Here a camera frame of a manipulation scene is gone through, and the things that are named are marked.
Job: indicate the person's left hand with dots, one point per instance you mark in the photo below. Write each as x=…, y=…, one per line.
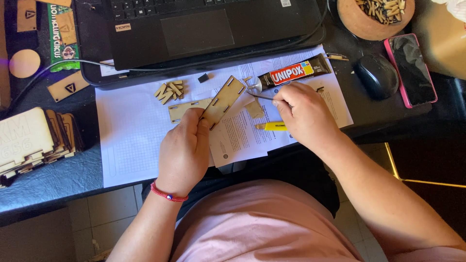
x=180, y=153

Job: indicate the person's right hand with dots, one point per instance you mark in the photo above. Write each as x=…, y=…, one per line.
x=309, y=116

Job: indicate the thin metal stick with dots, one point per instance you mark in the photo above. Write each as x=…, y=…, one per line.
x=262, y=97

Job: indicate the slotted wooden panel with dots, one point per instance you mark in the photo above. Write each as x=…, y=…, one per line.
x=182, y=110
x=224, y=100

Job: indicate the white printed paper sheet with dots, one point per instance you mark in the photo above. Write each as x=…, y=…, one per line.
x=327, y=105

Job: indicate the yellow utility knife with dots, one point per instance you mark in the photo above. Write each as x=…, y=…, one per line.
x=273, y=126

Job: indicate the black and red glue tube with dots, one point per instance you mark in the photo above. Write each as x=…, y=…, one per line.
x=291, y=72

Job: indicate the white graph paper sheet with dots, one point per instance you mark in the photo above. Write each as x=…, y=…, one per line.
x=131, y=134

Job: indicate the brown cardboard scrap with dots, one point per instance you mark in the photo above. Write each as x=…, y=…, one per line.
x=255, y=109

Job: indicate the person's black shorts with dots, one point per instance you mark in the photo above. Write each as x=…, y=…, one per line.
x=276, y=167

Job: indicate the folded printed leaflet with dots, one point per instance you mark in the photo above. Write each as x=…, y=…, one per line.
x=240, y=142

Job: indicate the pile of wooden letters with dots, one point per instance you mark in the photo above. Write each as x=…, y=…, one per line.
x=169, y=91

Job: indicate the small wooden clip piece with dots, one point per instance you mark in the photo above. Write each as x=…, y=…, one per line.
x=336, y=56

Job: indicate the black computer mouse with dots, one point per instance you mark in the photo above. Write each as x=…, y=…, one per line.
x=376, y=76

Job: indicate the small black cap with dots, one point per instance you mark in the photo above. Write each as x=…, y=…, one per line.
x=203, y=78

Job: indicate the round wooden bowl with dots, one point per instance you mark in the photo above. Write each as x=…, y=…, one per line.
x=356, y=23

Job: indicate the person's pink shirt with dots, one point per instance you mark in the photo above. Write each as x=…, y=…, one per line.
x=262, y=225

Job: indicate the phone in pink case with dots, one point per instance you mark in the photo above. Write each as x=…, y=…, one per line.
x=411, y=69

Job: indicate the black laptop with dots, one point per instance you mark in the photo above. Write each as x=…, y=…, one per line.
x=204, y=29

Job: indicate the wooden tag with triangle mark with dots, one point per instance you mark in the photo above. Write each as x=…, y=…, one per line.
x=27, y=14
x=67, y=87
x=66, y=27

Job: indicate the heap of small wooden pieces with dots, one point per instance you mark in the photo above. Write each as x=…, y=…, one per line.
x=384, y=9

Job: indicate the stack of engraved wooden boxes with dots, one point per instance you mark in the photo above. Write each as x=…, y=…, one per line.
x=29, y=142

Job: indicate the green printed packet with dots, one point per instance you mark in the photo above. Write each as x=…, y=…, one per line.
x=63, y=54

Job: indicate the round wooden disc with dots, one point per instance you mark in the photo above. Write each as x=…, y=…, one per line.
x=24, y=63

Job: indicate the gold metal frame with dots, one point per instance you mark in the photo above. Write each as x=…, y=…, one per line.
x=411, y=179

